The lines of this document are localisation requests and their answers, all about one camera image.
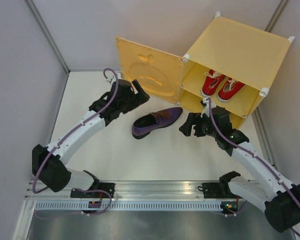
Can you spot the white slotted cable duct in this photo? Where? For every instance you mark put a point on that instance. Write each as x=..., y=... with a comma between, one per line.
x=120, y=205

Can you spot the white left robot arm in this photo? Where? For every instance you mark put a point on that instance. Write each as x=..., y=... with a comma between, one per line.
x=49, y=162

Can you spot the red sneaker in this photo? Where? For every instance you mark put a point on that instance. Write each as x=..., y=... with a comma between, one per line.
x=211, y=83
x=229, y=90

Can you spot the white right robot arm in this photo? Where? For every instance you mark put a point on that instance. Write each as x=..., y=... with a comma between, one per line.
x=275, y=195

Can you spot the red sneaker front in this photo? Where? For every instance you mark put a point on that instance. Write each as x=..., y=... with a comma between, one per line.
x=211, y=83

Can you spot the purple loafer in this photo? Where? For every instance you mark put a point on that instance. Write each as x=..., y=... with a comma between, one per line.
x=144, y=125

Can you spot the aluminium mounting rail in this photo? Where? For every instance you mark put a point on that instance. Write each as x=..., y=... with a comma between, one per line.
x=136, y=191

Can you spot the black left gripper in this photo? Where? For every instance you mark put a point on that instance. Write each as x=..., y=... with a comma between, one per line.
x=137, y=100

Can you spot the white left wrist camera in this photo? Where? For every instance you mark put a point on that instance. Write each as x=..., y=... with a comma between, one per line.
x=111, y=79

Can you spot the yellow cabinet door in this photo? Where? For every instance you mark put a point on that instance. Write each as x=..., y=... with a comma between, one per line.
x=158, y=72

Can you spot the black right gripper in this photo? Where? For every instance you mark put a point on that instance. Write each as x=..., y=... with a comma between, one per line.
x=193, y=118

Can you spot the yellow plastic shoe cabinet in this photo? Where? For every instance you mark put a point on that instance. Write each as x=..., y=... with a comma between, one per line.
x=239, y=51

